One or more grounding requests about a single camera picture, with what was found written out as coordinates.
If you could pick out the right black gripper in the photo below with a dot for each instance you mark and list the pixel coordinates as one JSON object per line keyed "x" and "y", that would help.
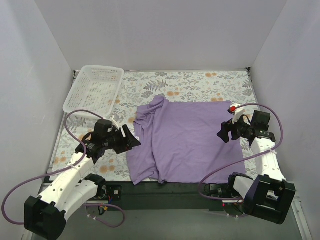
{"x": 230, "y": 130}

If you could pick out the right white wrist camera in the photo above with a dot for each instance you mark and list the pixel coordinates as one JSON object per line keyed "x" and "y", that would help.
{"x": 237, "y": 111}

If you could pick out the purple t shirt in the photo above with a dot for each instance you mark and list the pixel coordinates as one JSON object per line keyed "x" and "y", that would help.
{"x": 179, "y": 143}

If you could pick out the floral patterned table mat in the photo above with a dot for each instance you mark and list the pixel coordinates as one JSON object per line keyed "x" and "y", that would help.
{"x": 139, "y": 88}

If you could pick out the aluminium frame rail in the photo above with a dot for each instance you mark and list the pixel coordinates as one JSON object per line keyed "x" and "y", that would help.
{"x": 300, "y": 218}

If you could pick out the white plastic basket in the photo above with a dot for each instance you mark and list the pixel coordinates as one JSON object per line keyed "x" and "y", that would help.
{"x": 95, "y": 89}

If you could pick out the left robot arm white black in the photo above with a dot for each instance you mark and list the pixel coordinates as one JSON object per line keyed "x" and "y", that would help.
{"x": 46, "y": 215}

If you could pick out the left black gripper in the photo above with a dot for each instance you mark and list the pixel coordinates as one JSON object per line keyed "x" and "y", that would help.
{"x": 124, "y": 139}

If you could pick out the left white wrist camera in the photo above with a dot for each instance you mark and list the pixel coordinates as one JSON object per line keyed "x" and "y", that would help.
{"x": 114, "y": 122}

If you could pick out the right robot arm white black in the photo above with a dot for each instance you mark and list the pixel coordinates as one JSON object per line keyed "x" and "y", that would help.
{"x": 269, "y": 195}

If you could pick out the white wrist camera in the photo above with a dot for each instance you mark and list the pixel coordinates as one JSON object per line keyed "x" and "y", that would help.
{"x": 114, "y": 122}
{"x": 237, "y": 111}

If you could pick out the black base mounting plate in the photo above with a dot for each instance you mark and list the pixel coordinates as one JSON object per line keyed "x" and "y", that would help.
{"x": 151, "y": 195}

